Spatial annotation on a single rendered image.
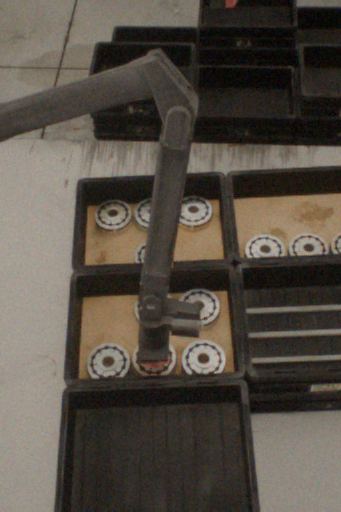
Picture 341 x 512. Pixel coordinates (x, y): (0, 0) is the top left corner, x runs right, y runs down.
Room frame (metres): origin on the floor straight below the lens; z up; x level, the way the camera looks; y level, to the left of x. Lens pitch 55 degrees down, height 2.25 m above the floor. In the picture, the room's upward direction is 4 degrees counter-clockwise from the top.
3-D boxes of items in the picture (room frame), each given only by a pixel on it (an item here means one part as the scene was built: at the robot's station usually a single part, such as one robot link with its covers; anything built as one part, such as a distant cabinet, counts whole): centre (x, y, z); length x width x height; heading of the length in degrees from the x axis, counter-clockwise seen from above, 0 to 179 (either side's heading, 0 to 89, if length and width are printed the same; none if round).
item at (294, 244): (0.95, -0.36, 0.86); 0.10 x 0.10 x 0.01
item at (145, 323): (0.66, 0.03, 1.06); 0.07 x 0.06 x 0.07; 81
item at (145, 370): (0.67, 0.05, 0.88); 0.10 x 0.10 x 0.01
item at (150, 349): (0.66, 0.04, 1.00); 0.10 x 0.07 x 0.07; 177
